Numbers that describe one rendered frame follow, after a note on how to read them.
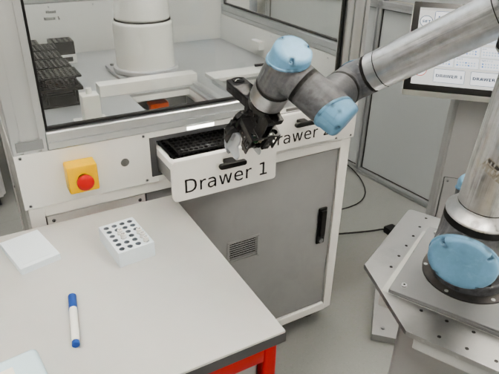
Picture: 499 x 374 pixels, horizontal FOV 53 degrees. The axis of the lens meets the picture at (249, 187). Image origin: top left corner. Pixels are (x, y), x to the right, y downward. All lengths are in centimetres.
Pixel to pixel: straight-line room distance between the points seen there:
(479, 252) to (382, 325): 125
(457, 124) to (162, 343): 128
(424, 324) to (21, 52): 100
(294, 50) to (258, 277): 103
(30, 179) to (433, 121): 212
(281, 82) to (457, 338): 57
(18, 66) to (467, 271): 98
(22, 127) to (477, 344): 104
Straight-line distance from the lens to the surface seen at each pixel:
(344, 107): 91
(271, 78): 94
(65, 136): 127
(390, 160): 309
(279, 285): 186
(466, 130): 188
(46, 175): 130
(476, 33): 93
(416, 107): 290
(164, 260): 115
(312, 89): 91
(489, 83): 175
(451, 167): 193
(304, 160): 163
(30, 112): 125
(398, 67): 97
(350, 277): 236
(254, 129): 106
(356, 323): 214
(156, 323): 100
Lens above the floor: 145
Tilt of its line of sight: 29 degrees down
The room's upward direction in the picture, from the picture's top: 1 degrees clockwise
